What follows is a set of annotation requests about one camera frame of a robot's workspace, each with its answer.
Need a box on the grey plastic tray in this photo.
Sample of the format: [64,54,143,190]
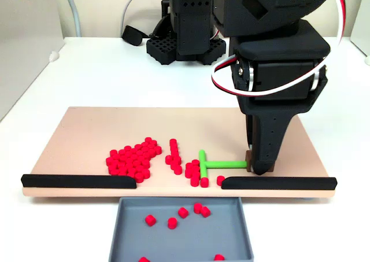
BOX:
[108,197,255,262]

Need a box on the green T-shaped pusher tool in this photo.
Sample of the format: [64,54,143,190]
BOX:
[198,149,275,179]

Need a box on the grey hose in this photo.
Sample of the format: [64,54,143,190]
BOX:
[61,0,82,38]

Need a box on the pink flat board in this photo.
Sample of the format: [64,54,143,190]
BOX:
[22,106,338,200]

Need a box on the black cable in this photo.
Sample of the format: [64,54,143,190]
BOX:
[150,13,174,40]

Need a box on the white partition panel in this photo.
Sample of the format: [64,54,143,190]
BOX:
[350,0,370,57]
[0,0,65,121]

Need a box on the black strap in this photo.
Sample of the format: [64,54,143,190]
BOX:
[121,24,151,47]

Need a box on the black edge rail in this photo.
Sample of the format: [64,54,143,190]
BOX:
[221,176,338,191]
[20,174,137,190]

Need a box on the white USB cable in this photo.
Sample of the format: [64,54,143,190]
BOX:
[120,0,170,39]

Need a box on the red white servo cable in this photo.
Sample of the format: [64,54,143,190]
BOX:
[210,0,346,98]

